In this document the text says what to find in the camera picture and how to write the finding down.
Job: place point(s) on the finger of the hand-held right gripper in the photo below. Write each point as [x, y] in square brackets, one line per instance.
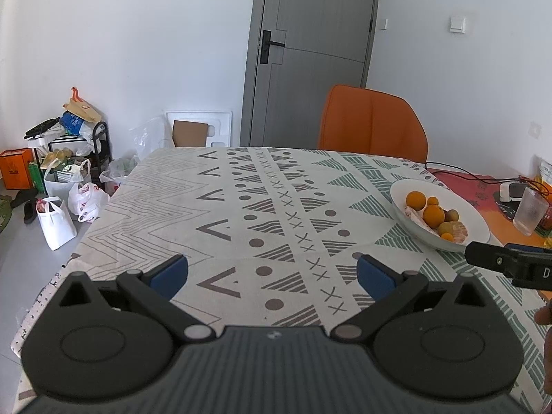
[487, 256]

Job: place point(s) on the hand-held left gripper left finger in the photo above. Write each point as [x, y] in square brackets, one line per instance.
[170, 274]

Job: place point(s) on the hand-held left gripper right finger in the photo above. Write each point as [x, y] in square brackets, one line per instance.
[375, 277]

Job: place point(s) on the peeled tangerine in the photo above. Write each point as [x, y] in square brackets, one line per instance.
[460, 230]
[413, 216]

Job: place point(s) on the white plate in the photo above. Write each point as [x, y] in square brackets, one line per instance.
[470, 220]

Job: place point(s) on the yellow green round fruit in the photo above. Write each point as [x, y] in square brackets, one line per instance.
[444, 227]

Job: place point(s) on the brownish yellow round fruit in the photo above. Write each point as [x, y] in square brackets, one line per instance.
[452, 214]

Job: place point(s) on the whole orange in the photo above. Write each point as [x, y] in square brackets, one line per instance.
[433, 214]
[416, 200]

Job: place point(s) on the person's right hand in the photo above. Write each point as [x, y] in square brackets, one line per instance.
[547, 315]

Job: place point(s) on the clear plastic cup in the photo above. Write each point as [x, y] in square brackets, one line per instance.
[529, 213]

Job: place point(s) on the patterned tablecloth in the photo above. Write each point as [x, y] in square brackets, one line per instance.
[172, 207]

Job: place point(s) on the red orange cloth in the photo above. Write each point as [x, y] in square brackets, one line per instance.
[474, 189]

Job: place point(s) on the white charger device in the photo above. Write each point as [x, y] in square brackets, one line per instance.
[513, 192]

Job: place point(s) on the yellow snack bag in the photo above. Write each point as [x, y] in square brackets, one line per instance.
[545, 172]

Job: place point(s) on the white red printed plastic bag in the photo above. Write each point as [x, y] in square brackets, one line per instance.
[88, 202]

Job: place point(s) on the crumpled clear plastic bag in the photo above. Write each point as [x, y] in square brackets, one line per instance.
[118, 170]

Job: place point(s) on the white paper bag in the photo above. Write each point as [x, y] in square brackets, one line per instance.
[56, 228]

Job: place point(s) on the white shopping bag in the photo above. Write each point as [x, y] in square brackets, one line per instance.
[60, 185]

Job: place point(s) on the brown cardboard box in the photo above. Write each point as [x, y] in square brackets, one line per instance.
[189, 133]

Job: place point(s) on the black metal rack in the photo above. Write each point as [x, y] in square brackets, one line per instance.
[103, 146]

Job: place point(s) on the black slipper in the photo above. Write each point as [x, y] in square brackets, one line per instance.
[30, 213]

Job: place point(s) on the orange chair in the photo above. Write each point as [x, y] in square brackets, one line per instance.
[371, 120]

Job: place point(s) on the white foam packaging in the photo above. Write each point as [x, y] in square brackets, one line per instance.
[220, 123]

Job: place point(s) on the white storage shelf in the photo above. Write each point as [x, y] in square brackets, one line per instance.
[64, 144]

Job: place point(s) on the green floor mat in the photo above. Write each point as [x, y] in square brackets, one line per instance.
[4, 213]

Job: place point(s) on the blue plastic bag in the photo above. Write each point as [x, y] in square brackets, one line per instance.
[72, 123]

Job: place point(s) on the orange gift box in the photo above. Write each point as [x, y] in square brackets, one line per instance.
[16, 169]

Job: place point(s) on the brown paper bag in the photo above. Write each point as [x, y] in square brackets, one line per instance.
[82, 108]

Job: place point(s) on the grey door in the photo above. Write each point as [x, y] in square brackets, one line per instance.
[310, 73]

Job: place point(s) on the white wall outlet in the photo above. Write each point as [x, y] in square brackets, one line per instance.
[536, 130]

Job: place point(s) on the white light switch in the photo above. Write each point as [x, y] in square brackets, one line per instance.
[458, 24]

